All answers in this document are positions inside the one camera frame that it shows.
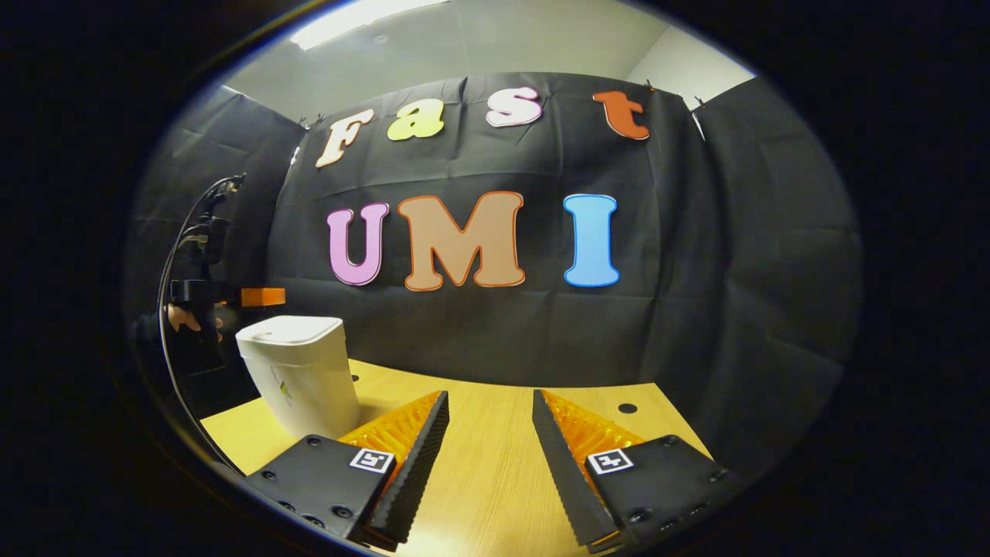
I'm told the white desktop garbage bin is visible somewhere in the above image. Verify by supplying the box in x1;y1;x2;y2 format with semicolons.
235;315;362;440

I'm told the ceiling light panel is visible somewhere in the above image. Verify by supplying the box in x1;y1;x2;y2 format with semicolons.
290;0;449;51

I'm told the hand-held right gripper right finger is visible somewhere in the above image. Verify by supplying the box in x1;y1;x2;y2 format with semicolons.
531;388;747;554

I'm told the black backdrop cloth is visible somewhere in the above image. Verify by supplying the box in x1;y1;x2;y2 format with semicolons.
124;71;863;480

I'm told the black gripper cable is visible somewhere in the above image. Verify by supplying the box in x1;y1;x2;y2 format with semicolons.
157;176;241;474

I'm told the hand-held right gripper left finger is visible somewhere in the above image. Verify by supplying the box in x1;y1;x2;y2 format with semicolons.
246;389;451;552

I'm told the wooden desktop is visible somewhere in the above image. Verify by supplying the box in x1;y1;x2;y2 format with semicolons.
200;358;716;557

